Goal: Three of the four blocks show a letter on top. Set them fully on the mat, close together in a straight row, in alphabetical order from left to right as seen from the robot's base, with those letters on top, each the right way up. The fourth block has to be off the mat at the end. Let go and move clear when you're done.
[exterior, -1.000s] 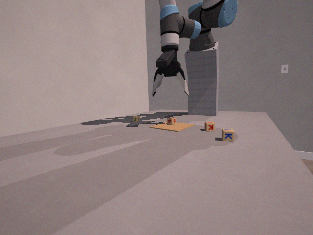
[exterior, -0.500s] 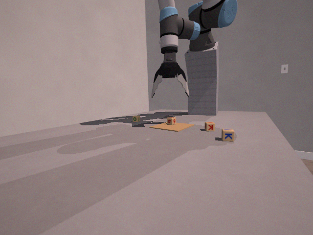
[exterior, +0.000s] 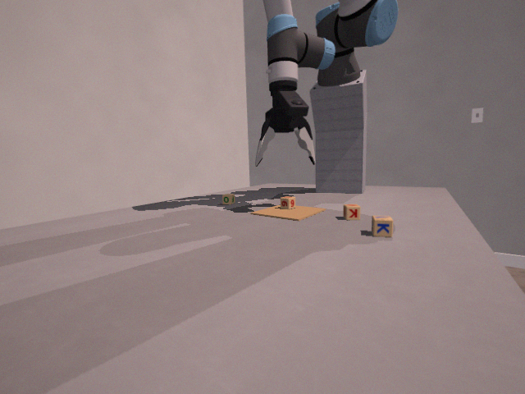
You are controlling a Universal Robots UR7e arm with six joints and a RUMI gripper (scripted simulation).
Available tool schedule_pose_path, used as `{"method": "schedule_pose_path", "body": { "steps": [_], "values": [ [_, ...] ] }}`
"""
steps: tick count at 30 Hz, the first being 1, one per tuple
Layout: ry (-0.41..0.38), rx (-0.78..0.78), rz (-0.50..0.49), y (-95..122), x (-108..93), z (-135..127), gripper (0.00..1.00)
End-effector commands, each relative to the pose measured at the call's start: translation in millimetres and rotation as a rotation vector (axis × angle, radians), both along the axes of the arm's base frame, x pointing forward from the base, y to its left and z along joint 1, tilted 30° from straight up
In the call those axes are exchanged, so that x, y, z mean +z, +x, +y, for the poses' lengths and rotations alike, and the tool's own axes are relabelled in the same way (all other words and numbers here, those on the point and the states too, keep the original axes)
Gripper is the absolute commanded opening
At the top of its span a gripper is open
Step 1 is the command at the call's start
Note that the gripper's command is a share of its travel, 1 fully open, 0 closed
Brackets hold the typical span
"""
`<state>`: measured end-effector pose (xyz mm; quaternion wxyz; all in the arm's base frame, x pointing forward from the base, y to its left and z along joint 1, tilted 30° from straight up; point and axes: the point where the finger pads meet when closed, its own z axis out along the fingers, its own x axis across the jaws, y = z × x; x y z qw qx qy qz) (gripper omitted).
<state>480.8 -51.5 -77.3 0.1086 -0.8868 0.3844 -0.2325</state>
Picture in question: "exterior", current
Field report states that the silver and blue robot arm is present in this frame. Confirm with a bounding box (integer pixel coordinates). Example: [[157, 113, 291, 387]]
[[263, 0, 398, 117]]

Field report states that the tan flat mat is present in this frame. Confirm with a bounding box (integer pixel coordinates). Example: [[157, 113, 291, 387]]
[[250, 205, 326, 221]]

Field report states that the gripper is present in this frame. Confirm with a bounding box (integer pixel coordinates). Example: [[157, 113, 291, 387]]
[[255, 80, 315, 167]]

